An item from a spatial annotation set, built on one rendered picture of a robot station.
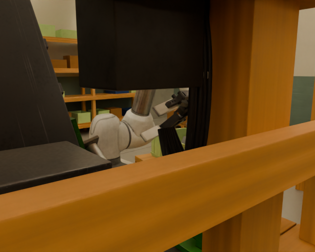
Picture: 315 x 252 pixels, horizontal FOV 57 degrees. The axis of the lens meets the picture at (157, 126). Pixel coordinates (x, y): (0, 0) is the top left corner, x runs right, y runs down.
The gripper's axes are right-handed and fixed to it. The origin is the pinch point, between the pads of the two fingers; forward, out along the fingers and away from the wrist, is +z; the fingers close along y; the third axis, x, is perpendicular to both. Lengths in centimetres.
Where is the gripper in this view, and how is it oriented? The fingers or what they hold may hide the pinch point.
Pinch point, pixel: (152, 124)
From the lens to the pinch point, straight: 80.1
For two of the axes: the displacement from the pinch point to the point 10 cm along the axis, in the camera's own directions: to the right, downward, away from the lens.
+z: -7.5, 3.7, -5.4
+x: 5.9, 7.5, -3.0
